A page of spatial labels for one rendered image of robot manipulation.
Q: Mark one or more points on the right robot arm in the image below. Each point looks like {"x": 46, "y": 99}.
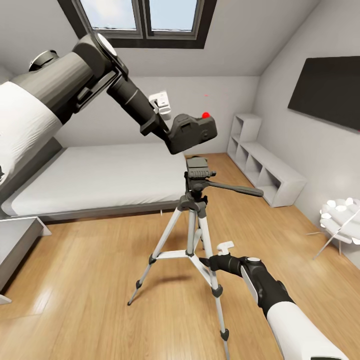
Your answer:
{"x": 296, "y": 336}

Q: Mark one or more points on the digital camera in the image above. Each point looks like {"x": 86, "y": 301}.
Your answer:
{"x": 188, "y": 131}

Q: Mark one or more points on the nightstand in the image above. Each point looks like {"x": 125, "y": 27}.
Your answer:
{"x": 17, "y": 235}

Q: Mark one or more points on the camera tripod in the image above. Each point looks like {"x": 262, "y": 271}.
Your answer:
{"x": 195, "y": 182}

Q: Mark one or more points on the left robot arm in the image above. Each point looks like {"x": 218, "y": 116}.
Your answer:
{"x": 36, "y": 104}

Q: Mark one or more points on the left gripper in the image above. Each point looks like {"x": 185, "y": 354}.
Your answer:
{"x": 142, "y": 111}

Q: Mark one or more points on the bed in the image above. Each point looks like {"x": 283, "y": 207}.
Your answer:
{"x": 93, "y": 181}

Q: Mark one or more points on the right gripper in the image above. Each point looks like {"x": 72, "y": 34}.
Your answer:
{"x": 218, "y": 262}

